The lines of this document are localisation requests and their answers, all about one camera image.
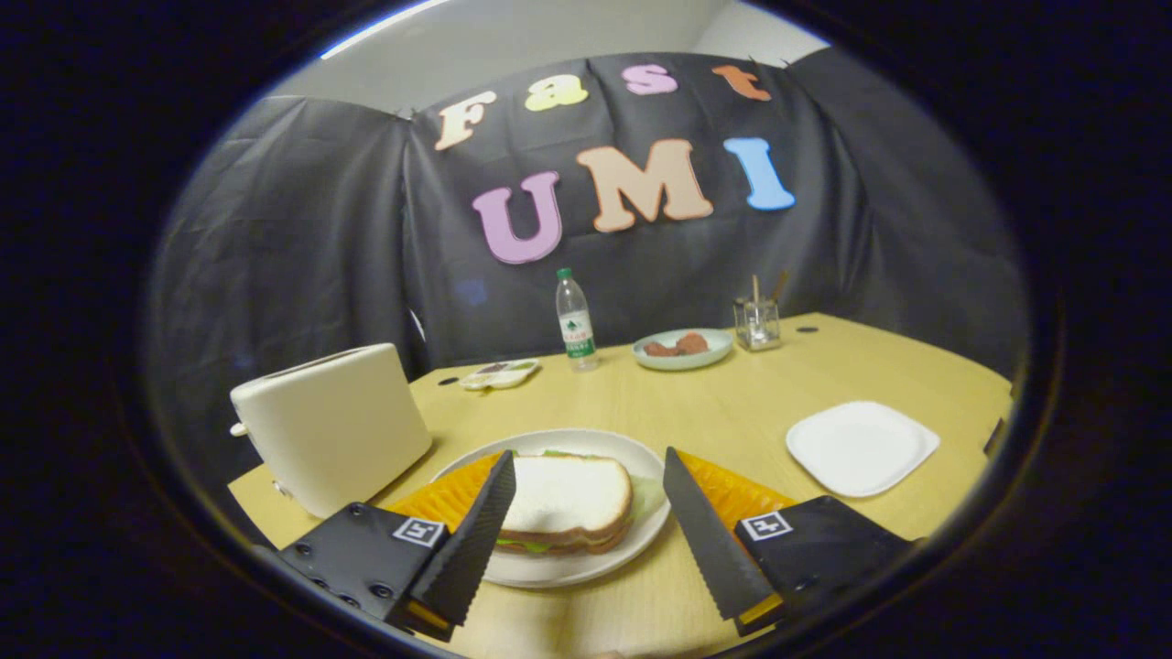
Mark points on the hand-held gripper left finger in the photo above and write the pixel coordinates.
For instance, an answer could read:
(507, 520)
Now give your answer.
(472, 540)

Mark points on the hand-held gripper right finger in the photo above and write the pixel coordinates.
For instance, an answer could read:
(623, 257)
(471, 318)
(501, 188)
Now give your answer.
(710, 540)

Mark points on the green lettuce leaf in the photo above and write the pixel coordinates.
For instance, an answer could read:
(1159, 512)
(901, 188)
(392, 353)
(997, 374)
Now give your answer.
(648, 494)

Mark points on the toasted bread slice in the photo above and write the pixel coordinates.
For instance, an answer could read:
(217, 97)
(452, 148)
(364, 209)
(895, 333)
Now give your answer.
(568, 494)

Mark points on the white round plate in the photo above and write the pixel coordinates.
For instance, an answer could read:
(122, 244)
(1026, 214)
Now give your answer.
(586, 569)

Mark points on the white divided spice dish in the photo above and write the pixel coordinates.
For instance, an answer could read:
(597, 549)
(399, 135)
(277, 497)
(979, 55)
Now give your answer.
(499, 375)

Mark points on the white square plate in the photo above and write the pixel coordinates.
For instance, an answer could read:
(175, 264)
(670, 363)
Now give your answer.
(861, 448)

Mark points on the cream white toaster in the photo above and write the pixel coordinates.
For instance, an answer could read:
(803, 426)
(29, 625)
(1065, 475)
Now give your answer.
(339, 421)

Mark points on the pale green round plate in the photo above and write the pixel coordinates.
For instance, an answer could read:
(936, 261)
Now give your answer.
(682, 363)

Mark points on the brown meat piece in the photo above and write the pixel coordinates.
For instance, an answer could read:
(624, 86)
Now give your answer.
(693, 343)
(661, 349)

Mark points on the clear glass utensil holder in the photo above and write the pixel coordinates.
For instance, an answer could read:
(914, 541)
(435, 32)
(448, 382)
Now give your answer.
(757, 329)

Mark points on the clear plastic water bottle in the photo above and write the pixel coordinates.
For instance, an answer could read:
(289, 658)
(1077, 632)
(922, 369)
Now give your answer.
(577, 329)

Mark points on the brown wooden spoon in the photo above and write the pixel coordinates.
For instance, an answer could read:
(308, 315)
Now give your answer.
(780, 286)

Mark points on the black backdrop cloth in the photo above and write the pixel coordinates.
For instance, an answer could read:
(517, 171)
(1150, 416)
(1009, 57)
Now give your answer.
(916, 229)

